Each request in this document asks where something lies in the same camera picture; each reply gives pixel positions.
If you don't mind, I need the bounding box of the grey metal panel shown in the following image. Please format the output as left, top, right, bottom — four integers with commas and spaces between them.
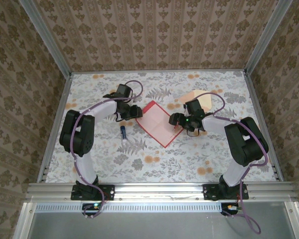
27, 202, 299, 239

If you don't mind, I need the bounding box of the thin black left gripper cable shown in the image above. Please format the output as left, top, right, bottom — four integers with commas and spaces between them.
114, 112, 127, 123

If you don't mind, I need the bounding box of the slanted aluminium frame post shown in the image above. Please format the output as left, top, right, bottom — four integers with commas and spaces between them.
243, 0, 294, 73
18, 0, 73, 77

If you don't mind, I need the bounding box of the aluminium frame bar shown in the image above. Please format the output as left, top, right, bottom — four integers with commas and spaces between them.
12, 202, 38, 239
284, 201, 299, 239

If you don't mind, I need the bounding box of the aluminium table side rail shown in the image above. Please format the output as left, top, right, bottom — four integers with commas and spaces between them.
243, 70, 285, 182
36, 72, 75, 184

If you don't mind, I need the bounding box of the small controller board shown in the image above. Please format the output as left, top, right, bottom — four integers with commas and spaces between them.
220, 202, 243, 216
81, 202, 102, 216

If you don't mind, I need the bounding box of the thin aluminium table rail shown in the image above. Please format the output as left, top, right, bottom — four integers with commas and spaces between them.
70, 69, 247, 74

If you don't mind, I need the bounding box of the aluminium frame rail with bases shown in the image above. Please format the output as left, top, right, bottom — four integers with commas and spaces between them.
24, 182, 299, 203

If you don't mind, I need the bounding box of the blue glue stick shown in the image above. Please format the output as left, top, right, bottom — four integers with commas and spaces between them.
120, 125, 128, 143

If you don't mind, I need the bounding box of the thin black right gripper cable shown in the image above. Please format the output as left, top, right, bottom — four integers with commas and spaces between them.
185, 128, 203, 137

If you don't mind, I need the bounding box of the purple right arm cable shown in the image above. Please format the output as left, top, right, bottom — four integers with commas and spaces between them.
201, 92, 269, 235

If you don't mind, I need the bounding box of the peach paper envelope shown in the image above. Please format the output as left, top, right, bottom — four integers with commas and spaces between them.
181, 90, 213, 113

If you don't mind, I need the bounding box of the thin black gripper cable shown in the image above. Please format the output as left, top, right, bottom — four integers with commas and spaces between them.
114, 112, 127, 123
185, 128, 203, 137

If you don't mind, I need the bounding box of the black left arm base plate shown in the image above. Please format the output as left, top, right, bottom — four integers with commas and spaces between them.
71, 184, 115, 201

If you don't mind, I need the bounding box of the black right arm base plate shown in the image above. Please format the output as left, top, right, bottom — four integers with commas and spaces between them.
202, 183, 250, 201

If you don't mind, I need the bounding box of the perforated metal cable tray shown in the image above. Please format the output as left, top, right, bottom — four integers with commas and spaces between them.
35, 204, 222, 213

